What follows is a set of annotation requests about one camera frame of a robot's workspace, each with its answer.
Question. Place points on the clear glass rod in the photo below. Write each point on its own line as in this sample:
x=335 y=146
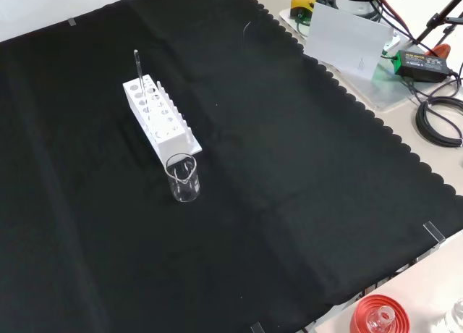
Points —
x=138 y=68

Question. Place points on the white test tube rack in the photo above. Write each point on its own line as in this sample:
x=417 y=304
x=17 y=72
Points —
x=173 y=137

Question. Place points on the black scalloped bench cloth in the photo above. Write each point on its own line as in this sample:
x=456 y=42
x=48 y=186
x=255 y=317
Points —
x=253 y=166

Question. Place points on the small clear glass beaker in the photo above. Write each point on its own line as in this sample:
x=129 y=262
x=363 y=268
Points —
x=184 y=192

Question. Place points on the pale white board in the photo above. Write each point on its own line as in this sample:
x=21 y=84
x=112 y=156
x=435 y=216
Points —
x=343 y=40

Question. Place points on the clear plastic cloth clip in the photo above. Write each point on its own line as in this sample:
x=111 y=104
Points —
x=434 y=232
x=71 y=21
x=257 y=327

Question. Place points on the yellow emergency stop button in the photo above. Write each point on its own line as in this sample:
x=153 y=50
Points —
x=302 y=3

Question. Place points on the black power adapter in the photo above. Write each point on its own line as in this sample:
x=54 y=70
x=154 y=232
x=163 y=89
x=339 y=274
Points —
x=419 y=67

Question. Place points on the clear glass flask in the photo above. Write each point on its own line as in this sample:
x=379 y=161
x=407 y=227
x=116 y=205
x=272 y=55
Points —
x=380 y=320

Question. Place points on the orange clamp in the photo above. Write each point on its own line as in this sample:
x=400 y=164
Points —
x=440 y=50

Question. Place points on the black tripod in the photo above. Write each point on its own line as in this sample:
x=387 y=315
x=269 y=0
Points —
x=436 y=20

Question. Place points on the clear glass vessel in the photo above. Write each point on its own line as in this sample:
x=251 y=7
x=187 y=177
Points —
x=456 y=318

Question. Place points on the grey metal base plate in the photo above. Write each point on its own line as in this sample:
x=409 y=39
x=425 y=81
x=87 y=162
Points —
x=390 y=92

